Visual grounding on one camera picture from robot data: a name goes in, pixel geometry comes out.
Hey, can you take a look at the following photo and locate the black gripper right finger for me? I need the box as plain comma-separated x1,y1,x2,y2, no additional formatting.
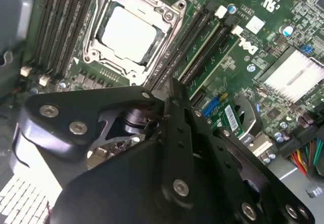
176,78,316,224

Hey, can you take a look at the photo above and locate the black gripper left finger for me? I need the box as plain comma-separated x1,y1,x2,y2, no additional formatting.
15,77,198,206

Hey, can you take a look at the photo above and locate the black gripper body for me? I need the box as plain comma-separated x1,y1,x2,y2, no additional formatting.
49,137,228,224

